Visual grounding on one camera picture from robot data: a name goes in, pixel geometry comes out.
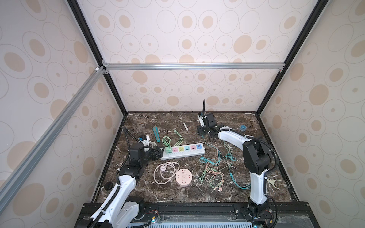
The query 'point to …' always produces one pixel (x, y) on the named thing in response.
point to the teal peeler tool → (155, 130)
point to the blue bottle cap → (243, 128)
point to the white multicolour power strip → (185, 150)
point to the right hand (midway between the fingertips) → (201, 126)
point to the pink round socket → (183, 177)
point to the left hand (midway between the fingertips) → (162, 146)
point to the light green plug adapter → (168, 149)
